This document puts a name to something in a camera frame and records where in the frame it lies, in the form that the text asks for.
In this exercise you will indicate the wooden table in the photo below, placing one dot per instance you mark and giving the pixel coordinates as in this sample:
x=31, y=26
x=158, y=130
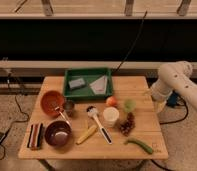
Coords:
x=147, y=129

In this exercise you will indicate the metal spoon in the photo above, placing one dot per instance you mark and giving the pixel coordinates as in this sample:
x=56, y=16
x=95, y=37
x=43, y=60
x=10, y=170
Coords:
x=62, y=116

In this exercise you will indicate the white folded cloth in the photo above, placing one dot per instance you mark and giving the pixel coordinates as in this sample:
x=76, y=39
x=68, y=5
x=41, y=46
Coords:
x=99, y=85

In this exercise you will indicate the dark purple bowl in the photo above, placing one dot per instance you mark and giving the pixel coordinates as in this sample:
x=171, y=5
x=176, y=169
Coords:
x=57, y=133

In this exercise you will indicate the green plastic tray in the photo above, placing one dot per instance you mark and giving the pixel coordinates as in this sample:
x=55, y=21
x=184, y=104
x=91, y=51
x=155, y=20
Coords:
x=89, y=75

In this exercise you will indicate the green small cup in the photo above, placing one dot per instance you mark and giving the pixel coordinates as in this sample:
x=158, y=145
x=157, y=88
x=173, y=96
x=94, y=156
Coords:
x=129, y=105

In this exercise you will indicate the dark grape bunch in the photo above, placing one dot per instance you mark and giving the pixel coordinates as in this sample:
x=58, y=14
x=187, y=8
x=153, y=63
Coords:
x=127, y=126

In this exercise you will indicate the small metal cup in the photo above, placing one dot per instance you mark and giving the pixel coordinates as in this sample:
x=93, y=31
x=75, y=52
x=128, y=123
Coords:
x=69, y=107

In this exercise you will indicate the white cup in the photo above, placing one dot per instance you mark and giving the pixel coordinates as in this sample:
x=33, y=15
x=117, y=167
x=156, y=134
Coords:
x=111, y=115

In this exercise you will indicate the green cucumber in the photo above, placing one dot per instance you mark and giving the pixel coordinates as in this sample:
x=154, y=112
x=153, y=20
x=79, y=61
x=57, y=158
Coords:
x=141, y=144

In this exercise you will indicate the yellow corn cob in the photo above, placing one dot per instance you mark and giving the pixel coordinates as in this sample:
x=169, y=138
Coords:
x=86, y=134

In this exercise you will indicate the orange bowl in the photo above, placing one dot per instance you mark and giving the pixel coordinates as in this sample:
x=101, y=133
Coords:
x=51, y=102

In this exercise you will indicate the striped brush block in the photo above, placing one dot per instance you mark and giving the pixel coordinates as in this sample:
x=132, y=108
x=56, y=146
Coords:
x=34, y=141

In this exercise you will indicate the grey sponge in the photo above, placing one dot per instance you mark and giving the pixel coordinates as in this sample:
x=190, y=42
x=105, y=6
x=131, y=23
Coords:
x=77, y=83

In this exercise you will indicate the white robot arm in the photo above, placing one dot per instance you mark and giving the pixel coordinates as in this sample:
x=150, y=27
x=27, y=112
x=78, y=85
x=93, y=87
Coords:
x=175, y=76

